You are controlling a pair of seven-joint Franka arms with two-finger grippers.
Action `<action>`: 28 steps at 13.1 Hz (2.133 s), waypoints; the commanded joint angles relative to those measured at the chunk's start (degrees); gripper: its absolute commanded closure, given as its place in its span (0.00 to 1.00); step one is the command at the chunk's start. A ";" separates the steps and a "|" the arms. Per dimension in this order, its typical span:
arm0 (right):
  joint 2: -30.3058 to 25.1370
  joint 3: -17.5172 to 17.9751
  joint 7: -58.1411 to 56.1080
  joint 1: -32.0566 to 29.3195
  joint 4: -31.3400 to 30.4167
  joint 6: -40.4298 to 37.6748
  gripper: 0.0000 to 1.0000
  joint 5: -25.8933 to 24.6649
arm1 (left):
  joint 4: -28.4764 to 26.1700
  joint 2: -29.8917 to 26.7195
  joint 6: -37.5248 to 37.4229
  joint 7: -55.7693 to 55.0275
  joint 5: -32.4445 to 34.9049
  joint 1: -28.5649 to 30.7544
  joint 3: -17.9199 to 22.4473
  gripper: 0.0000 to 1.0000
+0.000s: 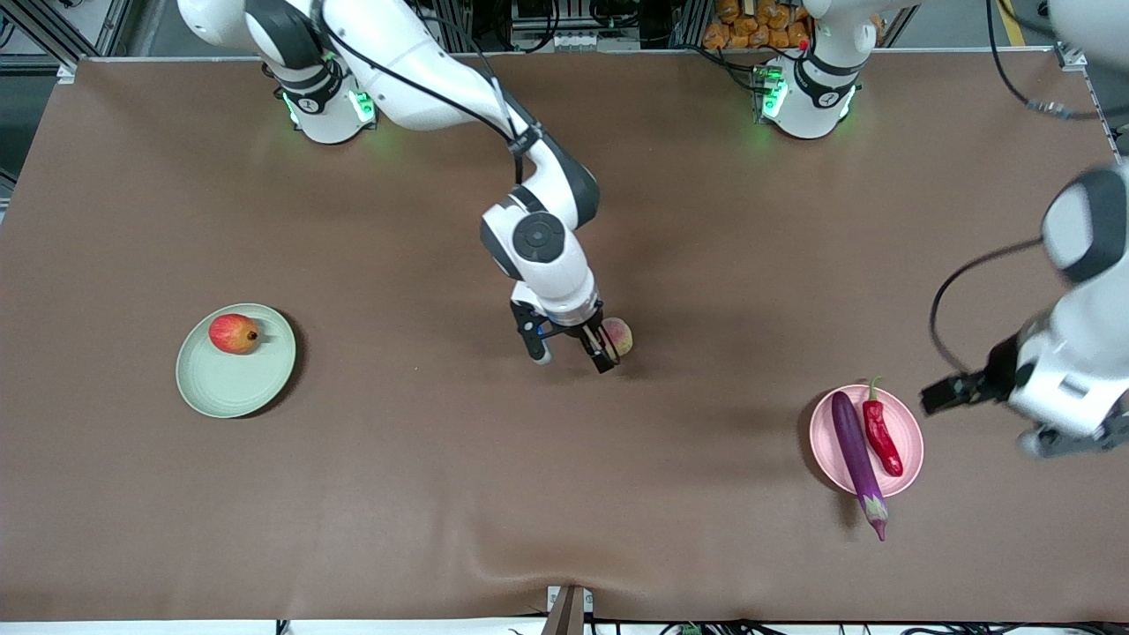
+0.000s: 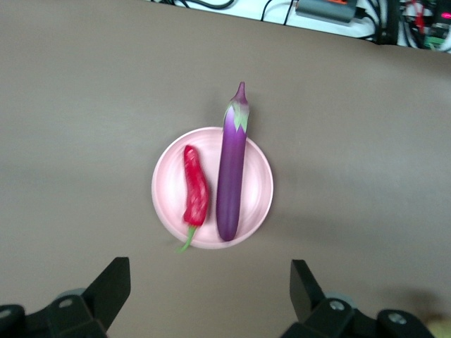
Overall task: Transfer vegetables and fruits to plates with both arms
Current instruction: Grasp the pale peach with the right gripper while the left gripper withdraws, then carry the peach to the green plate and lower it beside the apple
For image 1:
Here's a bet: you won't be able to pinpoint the red chili pepper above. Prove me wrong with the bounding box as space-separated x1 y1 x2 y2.
863 377 904 477

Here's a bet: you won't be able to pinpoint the purple eggplant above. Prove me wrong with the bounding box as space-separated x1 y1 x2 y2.
831 392 889 542

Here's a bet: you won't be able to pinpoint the pink round plate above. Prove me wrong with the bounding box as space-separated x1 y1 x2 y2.
810 385 924 499

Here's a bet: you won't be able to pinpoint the brown table cloth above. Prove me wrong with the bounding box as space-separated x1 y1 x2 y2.
0 49 1129 623

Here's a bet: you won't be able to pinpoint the pale green round plate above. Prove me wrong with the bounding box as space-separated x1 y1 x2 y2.
176 304 297 420

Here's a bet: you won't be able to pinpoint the orange packed goods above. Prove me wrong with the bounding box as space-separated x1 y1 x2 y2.
703 0 812 50

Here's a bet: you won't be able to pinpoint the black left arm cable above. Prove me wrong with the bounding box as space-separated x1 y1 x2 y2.
930 236 1049 373

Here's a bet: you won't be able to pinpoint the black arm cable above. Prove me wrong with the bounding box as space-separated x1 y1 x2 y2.
930 236 1049 373
313 0 527 184

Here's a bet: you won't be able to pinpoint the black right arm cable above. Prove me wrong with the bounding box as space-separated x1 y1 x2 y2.
313 0 527 184

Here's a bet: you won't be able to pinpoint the metal table edge bracket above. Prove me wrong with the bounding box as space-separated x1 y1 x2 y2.
545 585 594 635

